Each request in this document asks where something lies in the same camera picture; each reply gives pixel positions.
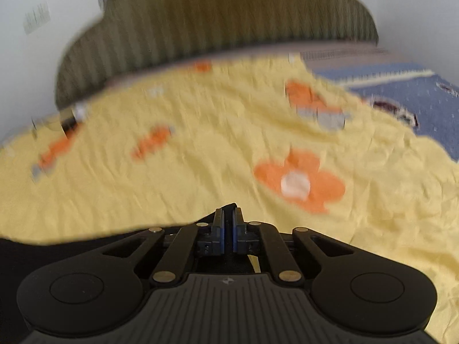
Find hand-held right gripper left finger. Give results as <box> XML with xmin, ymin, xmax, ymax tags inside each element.
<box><xmin>102</xmin><ymin>206</ymin><xmax>225</xmax><ymax>287</ymax></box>

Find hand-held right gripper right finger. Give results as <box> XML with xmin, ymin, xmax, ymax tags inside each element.
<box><xmin>231</xmin><ymin>204</ymin><xmax>354</xmax><ymax>284</ymax></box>

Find black pants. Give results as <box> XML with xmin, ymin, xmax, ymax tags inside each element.
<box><xmin>0</xmin><ymin>204</ymin><xmax>252</xmax><ymax>344</ymax></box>

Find yellow floral blanket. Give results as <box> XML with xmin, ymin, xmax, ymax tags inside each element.
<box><xmin>0</xmin><ymin>52</ymin><xmax>459</xmax><ymax>344</ymax></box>

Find small black object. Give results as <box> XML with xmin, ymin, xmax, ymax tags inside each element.
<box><xmin>59</xmin><ymin>103</ymin><xmax>88</xmax><ymax>135</ymax></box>

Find olive green padded headboard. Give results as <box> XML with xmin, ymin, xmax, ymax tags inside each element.
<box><xmin>54</xmin><ymin>0</ymin><xmax>381</xmax><ymax>112</ymax></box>

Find blue patterned bedsheet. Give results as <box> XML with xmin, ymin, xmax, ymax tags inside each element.
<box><xmin>299</xmin><ymin>43</ymin><xmax>459</xmax><ymax>151</ymax></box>

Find white paper wall notice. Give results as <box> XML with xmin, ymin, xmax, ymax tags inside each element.
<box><xmin>22</xmin><ymin>2</ymin><xmax>51</xmax><ymax>35</ymax></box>

